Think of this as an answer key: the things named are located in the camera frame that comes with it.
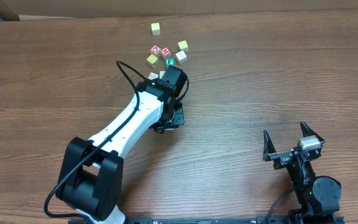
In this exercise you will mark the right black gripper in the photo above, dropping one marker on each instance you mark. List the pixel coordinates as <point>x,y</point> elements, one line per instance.
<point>286,154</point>

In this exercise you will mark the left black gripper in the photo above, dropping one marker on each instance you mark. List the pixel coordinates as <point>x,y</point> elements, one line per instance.
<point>175,118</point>

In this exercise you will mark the white blue picture block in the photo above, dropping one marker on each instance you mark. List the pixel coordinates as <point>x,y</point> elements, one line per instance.
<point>161,74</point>

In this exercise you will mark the white green picture block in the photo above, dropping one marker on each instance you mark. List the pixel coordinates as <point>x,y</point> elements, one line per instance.
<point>153,76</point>

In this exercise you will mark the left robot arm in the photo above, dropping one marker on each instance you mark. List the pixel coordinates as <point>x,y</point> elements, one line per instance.
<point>90,180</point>

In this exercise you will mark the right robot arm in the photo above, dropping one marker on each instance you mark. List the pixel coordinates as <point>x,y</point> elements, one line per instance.
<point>318,196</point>

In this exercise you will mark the green F block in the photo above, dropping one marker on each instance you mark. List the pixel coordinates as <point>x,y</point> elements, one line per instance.
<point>169,61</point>

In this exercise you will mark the plain white wooden block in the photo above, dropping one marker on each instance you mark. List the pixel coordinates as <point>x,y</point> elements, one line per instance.
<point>181,57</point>

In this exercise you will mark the yellow block left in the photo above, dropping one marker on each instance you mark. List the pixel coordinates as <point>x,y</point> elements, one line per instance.
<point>152,60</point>

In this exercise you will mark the red M block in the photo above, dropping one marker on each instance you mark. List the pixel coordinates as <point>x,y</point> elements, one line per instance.
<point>166,53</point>

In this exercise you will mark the red O block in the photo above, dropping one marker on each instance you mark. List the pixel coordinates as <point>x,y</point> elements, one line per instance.
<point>155,50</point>

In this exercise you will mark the yellow block right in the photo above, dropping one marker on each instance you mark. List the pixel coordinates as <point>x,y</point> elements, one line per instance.
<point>183,45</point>

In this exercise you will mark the far yellow wooden block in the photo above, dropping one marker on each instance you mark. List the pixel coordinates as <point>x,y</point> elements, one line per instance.
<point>155,28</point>

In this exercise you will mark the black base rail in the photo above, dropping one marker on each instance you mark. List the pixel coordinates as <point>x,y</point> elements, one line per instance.
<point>257,220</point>

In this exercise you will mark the cardboard wall panel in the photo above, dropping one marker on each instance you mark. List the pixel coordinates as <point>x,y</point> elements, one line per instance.
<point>12,9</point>

